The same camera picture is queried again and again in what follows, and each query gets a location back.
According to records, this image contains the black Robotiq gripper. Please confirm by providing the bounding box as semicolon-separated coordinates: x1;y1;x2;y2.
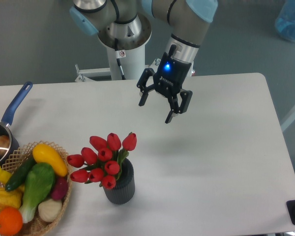
137;52;193;124

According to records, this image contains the red tulip bouquet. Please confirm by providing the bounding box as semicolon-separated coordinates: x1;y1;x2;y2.
67;132;137;189

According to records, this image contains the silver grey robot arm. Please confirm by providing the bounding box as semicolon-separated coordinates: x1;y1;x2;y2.
69;0;218;123

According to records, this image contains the dark grey ribbed vase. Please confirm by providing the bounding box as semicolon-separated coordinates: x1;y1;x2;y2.
104;158;135;205

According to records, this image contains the yellow squash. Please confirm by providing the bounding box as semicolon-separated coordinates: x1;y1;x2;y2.
32;143;68;177

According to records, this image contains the purple red radish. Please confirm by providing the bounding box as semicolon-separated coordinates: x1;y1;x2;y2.
50;177;68;200

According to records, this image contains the green bok choy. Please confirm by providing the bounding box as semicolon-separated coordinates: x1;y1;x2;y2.
19;163;55;224

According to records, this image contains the white garlic bulb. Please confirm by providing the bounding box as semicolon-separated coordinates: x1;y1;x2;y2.
38;199;62;222

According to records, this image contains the dark green cucumber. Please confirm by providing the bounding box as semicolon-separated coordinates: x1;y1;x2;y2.
5;155;36;192

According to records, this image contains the small yellow banana pepper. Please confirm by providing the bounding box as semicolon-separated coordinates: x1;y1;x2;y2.
0;166;25;193

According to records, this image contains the yellow gourd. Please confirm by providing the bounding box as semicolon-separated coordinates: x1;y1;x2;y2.
0;187;22;211

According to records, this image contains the orange fruit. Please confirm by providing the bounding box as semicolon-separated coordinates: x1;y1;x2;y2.
0;207;23;236

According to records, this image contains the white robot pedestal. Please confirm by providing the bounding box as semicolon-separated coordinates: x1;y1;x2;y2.
74;36;197;83

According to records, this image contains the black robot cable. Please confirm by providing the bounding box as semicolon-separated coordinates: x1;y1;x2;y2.
114;38;127;81

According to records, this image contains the blue handled saucepan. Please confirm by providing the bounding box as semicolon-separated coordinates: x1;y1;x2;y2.
0;82;33;165

